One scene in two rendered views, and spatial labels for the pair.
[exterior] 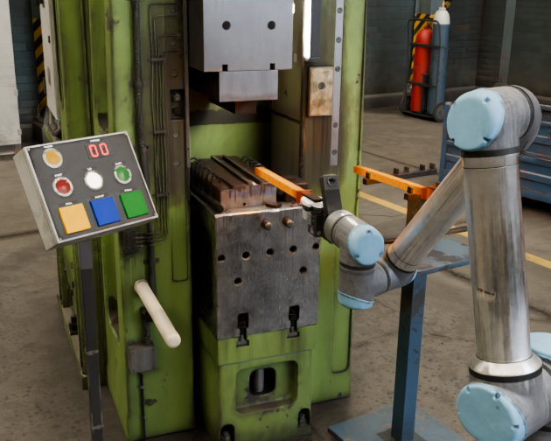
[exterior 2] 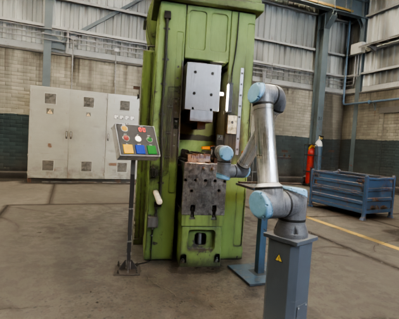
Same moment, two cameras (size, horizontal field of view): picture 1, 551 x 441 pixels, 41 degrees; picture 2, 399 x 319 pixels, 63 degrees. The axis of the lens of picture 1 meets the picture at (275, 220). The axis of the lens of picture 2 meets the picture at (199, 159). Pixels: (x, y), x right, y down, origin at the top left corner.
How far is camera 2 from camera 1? 0.80 m
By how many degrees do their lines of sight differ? 18
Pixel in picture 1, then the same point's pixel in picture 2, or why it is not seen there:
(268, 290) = (203, 197)
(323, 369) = (229, 243)
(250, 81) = (202, 114)
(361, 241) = (223, 150)
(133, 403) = (147, 242)
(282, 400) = (208, 249)
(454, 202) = not seen: hidden behind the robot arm
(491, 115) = (259, 88)
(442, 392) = not seen: hidden behind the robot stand
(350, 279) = (220, 166)
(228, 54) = (194, 103)
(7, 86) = not seen: hidden behind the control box
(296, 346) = (214, 223)
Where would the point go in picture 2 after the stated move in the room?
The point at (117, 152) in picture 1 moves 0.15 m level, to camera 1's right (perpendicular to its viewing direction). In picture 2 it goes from (149, 131) to (166, 133)
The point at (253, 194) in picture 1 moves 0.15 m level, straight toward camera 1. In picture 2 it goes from (201, 157) to (197, 158)
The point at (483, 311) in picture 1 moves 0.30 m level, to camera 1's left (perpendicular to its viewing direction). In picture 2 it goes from (258, 162) to (203, 159)
